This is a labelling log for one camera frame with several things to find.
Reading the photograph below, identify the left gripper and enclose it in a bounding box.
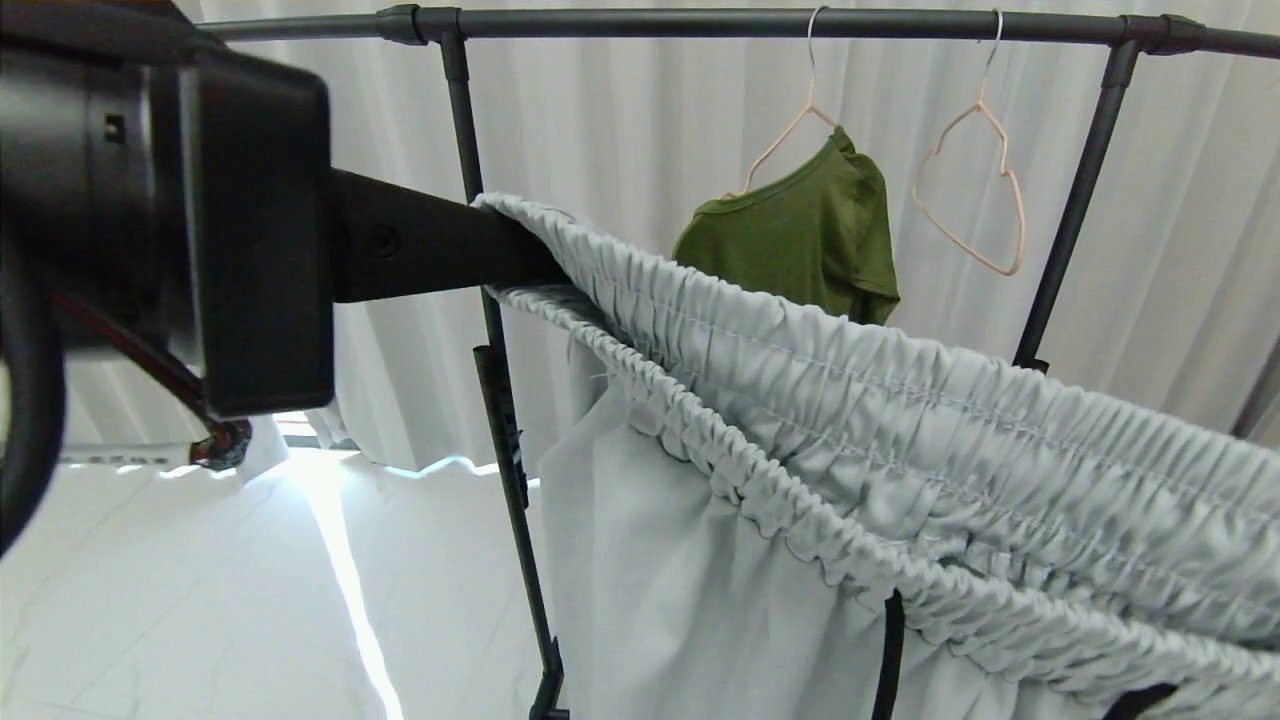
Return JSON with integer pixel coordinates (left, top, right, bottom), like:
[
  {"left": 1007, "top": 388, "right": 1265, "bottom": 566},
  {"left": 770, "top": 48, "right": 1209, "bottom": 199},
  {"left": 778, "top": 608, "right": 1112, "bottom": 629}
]
[{"left": 0, "top": 45, "right": 337, "bottom": 419}]

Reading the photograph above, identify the green shirt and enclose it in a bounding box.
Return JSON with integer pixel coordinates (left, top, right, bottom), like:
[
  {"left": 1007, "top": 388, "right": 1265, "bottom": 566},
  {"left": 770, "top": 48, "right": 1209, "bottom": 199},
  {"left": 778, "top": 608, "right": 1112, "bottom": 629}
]
[{"left": 672, "top": 125, "right": 901, "bottom": 326}]

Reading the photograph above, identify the pink clothes hanger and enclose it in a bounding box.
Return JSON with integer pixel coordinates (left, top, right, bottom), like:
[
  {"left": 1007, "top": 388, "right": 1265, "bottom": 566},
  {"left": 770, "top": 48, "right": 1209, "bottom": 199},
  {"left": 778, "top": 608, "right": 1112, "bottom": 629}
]
[
  {"left": 912, "top": 10, "right": 1029, "bottom": 278},
  {"left": 738, "top": 8, "right": 843, "bottom": 198}
]

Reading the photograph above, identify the pale grey garment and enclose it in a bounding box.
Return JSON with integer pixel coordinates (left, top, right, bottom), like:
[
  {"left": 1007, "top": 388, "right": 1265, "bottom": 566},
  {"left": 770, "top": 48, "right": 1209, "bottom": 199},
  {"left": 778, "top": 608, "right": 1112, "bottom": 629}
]
[{"left": 470, "top": 192, "right": 1280, "bottom": 720}]

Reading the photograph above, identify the black clothes rack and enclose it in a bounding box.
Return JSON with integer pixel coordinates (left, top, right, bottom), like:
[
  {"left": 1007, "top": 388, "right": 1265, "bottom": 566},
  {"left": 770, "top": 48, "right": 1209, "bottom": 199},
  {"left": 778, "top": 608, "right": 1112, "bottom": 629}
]
[{"left": 195, "top": 4, "right": 1280, "bottom": 720}]

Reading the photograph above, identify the white curtain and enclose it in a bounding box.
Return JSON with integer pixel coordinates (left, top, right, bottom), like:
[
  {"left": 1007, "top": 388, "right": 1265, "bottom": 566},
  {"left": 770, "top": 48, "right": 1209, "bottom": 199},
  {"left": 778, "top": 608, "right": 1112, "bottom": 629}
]
[
  {"left": 60, "top": 350, "right": 293, "bottom": 483},
  {"left": 195, "top": 0, "right": 1280, "bottom": 473}
]

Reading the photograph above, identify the black cable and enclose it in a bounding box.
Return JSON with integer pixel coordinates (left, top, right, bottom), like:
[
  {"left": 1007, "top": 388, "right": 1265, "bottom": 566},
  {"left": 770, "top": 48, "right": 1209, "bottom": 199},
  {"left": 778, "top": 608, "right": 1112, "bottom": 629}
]
[{"left": 0, "top": 225, "right": 67, "bottom": 556}]

